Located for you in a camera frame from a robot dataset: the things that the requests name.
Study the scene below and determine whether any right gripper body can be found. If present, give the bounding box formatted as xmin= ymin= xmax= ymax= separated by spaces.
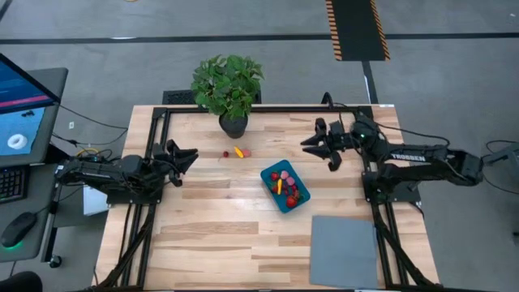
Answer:
xmin=325 ymin=120 xmax=362 ymax=157

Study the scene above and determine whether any white box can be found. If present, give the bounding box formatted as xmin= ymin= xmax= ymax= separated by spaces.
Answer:
xmin=83 ymin=185 xmax=110 ymax=217

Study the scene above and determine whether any blue plastic tupperware container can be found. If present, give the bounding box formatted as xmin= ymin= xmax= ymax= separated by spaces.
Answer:
xmin=259 ymin=159 xmax=312 ymax=214

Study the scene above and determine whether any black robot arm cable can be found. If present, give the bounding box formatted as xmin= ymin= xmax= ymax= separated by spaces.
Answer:
xmin=375 ymin=121 xmax=452 ymax=148

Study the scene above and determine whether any person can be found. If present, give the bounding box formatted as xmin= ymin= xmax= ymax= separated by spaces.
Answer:
xmin=0 ymin=270 xmax=44 ymax=292

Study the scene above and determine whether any black computer mouse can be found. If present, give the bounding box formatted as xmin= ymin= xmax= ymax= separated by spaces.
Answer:
xmin=0 ymin=211 xmax=38 ymax=249

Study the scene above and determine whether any blue-lit display screen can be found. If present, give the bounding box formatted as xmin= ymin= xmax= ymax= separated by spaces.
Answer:
xmin=0 ymin=52 xmax=62 ymax=168

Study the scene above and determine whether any thin black desk cable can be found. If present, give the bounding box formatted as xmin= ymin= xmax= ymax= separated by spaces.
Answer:
xmin=56 ymin=103 xmax=130 ymax=148

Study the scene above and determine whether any potted green leafy plant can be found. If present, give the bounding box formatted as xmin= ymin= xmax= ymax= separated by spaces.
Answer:
xmin=190 ymin=54 xmax=265 ymax=140

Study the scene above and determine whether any black aluminium table frame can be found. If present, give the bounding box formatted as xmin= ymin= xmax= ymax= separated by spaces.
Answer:
xmin=92 ymin=104 xmax=443 ymax=291

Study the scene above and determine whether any grey cloth mat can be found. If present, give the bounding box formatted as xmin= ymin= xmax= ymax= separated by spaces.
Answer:
xmin=309 ymin=214 xmax=380 ymax=290

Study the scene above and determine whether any grey desk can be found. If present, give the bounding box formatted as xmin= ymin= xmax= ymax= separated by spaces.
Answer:
xmin=0 ymin=67 xmax=70 ymax=264

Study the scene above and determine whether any black keyboard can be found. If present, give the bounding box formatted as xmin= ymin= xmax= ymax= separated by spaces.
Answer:
xmin=0 ymin=166 xmax=28 ymax=204

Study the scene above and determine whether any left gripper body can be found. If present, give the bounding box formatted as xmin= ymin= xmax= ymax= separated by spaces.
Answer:
xmin=153 ymin=145 xmax=180 ymax=184

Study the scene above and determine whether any black floor crate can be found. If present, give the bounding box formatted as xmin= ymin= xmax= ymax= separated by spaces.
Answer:
xmin=161 ymin=86 xmax=263 ymax=105

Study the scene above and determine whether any grey stand with cables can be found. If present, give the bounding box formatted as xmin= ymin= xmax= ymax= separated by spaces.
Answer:
xmin=479 ymin=140 xmax=519 ymax=195

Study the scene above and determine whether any black yellow striped floor mat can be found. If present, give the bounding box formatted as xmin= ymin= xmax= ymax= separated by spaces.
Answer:
xmin=324 ymin=0 xmax=391 ymax=62

